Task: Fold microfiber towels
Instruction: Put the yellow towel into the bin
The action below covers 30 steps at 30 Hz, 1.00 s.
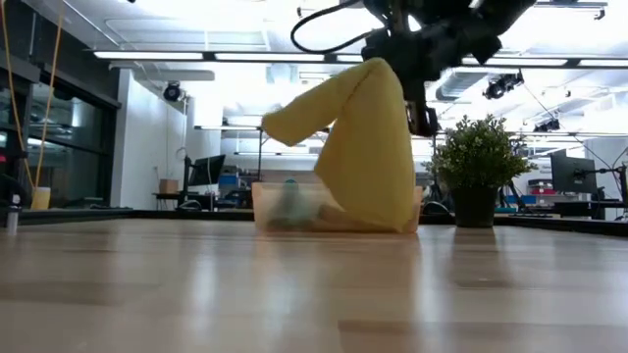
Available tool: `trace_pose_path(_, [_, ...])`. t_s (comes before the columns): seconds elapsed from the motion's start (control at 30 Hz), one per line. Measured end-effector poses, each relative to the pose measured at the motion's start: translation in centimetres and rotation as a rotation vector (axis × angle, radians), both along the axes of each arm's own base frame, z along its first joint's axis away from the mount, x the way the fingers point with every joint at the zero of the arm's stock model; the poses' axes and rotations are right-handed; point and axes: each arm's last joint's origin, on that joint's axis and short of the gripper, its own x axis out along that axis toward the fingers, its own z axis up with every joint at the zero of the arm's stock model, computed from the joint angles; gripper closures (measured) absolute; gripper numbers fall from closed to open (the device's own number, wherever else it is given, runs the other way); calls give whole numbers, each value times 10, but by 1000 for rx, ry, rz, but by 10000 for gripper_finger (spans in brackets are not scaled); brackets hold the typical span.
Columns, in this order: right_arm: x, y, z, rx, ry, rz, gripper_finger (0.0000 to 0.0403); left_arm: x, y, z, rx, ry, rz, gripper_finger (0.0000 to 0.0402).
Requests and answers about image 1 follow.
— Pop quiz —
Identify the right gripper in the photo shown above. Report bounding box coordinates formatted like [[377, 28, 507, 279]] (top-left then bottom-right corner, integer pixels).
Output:
[[361, 0, 504, 139]]

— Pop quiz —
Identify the yellow microfiber towel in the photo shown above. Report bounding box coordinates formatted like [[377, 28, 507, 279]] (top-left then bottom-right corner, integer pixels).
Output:
[[260, 57, 418, 234]]

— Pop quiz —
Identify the teal microfiber towel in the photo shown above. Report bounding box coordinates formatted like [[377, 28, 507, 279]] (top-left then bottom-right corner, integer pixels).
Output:
[[267, 178, 321, 230]]

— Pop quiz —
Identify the small green potted plant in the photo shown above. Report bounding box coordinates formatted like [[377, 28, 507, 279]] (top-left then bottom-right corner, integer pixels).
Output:
[[424, 114, 540, 229]]

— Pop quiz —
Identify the black background workstation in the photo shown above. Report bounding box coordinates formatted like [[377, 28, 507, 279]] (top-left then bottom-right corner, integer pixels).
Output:
[[549, 149, 628, 222]]

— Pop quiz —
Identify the orange translucent plastic bin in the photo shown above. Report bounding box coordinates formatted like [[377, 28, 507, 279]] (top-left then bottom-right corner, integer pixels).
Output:
[[251, 180, 425, 235]]

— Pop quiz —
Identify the black background monitor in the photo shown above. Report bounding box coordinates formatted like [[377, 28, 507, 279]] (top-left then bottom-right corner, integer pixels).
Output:
[[182, 153, 228, 207]]

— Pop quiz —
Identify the dark glass partition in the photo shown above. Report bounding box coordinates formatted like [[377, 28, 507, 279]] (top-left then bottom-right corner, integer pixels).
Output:
[[0, 0, 122, 212]]

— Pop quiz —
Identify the yellow container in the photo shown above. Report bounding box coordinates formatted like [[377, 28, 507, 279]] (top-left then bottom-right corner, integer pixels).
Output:
[[30, 185, 53, 211]]

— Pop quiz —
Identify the black ceiling camera rig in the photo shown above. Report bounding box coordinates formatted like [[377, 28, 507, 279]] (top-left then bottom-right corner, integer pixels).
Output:
[[533, 117, 561, 134], [482, 71, 525, 102]]

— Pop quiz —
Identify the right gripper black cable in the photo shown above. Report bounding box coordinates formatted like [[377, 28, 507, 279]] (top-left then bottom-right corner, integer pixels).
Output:
[[289, 0, 389, 56]]

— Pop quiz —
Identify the black aluminium table frame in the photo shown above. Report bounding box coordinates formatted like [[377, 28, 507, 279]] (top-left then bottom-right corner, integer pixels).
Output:
[[0, 206, 628, 239]]

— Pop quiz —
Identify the yellow extension cable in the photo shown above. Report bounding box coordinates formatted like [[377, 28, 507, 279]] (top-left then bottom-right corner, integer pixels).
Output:
[[0, 0, 65, 190]]

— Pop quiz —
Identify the small silver cylinder post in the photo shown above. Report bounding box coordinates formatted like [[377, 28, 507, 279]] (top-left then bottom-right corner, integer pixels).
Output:
[[5, 193, 24, 236]]

